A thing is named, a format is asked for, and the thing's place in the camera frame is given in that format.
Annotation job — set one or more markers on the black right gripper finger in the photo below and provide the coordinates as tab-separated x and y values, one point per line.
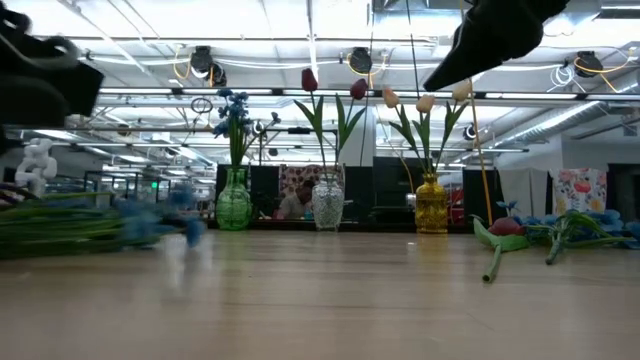
490	40

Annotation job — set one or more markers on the blue artificial flower bunch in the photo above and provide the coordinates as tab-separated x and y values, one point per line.
236	145
60	230
600	220

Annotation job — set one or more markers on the dark red artificial tulip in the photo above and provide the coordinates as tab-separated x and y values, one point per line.
358	89
309	80
506	227

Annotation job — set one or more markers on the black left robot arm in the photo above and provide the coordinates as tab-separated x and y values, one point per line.
12	20

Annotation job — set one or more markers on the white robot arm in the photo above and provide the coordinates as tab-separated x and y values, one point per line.
36	165

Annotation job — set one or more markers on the yellow glass vase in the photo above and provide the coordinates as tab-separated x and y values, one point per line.
431	207

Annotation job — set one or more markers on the clear glass vase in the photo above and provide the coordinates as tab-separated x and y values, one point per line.
328	205

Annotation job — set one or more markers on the green glass vase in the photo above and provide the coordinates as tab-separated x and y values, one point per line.
233	205

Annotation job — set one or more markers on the small black ceiling reel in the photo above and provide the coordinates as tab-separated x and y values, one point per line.
258	129
469	132

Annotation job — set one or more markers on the long ceiling light strip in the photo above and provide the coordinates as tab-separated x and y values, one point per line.
150	91

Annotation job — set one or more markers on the white pillar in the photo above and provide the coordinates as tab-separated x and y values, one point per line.
372	135

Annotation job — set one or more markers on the black partition panel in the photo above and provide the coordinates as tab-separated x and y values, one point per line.
470	192
262	190
390	172

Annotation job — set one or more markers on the white hanging cloth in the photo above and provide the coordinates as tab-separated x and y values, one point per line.
525	192

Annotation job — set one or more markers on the floral printed cloth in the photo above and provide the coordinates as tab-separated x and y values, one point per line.
580	190

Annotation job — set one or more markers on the red patterned panel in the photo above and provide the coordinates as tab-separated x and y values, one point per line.
295	175

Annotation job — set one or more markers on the person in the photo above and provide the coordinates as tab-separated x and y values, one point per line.
297	205

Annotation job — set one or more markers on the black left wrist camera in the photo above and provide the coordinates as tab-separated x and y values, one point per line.
80	92

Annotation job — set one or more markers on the silver air duct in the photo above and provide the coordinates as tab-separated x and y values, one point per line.
550	122

